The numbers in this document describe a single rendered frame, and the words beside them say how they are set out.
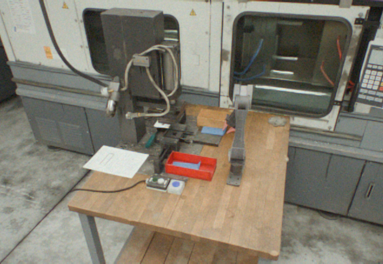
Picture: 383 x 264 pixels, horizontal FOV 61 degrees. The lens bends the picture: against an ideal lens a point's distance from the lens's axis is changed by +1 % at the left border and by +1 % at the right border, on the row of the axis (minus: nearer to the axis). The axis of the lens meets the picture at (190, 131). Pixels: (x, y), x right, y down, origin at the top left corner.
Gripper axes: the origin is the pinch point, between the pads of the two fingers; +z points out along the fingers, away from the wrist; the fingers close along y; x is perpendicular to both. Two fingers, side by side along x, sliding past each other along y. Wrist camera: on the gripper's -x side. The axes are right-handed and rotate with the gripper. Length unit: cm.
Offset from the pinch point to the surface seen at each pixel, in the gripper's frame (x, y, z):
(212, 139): 8.2, 4.7, 4.9
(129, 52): 23, 67, -22
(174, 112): 21.2, 32.4, -5.7
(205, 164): 30.9, 3.4, 6.0
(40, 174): -31, 110, 169
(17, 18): -62, 181, 52
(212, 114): -17.7, 10.6, 4.9
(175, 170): 41.9, 16.1, 11.5
